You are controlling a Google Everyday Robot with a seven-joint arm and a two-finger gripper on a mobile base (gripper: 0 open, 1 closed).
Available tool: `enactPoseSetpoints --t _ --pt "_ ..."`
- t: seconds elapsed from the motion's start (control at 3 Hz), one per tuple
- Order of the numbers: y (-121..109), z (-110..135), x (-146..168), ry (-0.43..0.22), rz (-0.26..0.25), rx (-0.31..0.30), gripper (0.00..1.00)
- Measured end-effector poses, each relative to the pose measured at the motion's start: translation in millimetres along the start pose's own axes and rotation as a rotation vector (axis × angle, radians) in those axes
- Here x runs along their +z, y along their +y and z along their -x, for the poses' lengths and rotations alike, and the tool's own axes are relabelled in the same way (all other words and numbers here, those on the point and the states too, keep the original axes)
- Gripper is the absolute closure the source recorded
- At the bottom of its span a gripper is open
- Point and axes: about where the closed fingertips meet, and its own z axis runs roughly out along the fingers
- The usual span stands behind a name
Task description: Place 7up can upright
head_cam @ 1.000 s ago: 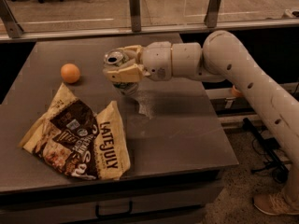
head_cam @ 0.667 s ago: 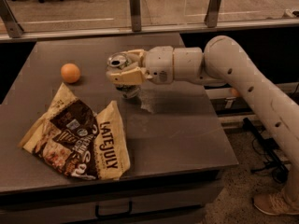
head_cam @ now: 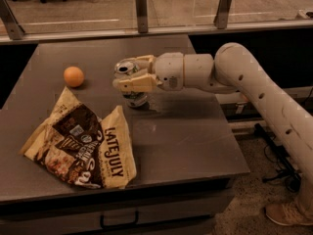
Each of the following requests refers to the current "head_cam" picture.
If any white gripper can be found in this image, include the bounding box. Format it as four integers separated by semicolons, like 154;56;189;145
112;53;184;92

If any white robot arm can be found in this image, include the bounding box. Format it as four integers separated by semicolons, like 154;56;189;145
112;42;313;226

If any orange fruit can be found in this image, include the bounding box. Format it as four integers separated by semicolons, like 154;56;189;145
64;67;84;87

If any Late July chip bag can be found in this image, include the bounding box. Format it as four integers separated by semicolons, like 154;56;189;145
21;88;137;189

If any grey cabinet drawer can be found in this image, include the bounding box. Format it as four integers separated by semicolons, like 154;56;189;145
0;188;234;235

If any tan sneaker shoe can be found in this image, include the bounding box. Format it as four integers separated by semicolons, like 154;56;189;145
264;202;313;226

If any middle metal railing bracket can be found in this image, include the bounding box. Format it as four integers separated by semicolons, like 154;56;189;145
135;0;149;33

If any metal railing bracket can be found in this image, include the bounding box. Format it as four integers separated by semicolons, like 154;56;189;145
135;0;149;33
0;0;24;40
213;0;232;29

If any right metal railing bracket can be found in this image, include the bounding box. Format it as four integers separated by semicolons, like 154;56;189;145
213;0;232;29

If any left metal railing bracket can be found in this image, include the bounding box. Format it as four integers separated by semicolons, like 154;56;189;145
0;0;24;40

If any black drawer handle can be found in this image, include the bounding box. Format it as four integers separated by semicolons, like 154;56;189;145
100;211;139;230

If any black stand with cables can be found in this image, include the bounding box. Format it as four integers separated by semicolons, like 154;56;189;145
254;123;301;193

